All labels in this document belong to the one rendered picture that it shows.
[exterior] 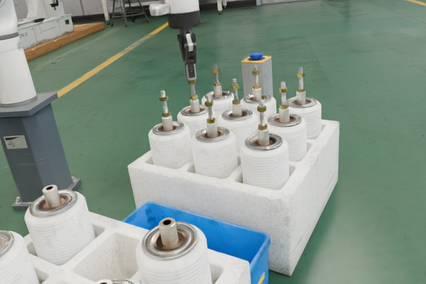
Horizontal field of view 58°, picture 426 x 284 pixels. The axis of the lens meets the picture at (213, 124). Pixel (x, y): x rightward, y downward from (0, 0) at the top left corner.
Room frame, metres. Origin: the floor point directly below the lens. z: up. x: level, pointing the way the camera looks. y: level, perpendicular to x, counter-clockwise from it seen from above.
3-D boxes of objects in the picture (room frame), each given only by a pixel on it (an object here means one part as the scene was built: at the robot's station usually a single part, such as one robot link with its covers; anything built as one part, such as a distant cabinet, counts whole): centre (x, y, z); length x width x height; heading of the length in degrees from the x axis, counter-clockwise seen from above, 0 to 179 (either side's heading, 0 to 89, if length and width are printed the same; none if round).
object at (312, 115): (0.88, -0.22, 0.16); 0.10 x 0.10 x 0.18
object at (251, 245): (0.60, 0.07, 0.06); 0.30 x 0.11 x 0.12; 57
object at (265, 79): (1.13, -0.15, 0.16); 0.07 x 0.07 x 0.31; 58
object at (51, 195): (0.54, 0.27, 0.26); 0.02 x 0.02 x 0.03
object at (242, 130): (0.85, -0.06, 0.16); 0.10 x 0.10 x 0.18
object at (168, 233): (0.42, 0.07, 0.26); 0.02 x 0.02 x 0.03
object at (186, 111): (0.91, 0.04, 0.25); 0.08 x 0.08 x 0.01
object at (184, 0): (0.91, 0.06, 0.53); 0.11 x 0.09 x 0.06; 99
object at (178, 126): (0.81, 0.10, 0.25); 0.08 x 0.08 x 0.01
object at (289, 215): (0.85, -0.06, 0.09); 0.39 x 0.39 x 0.18; 58
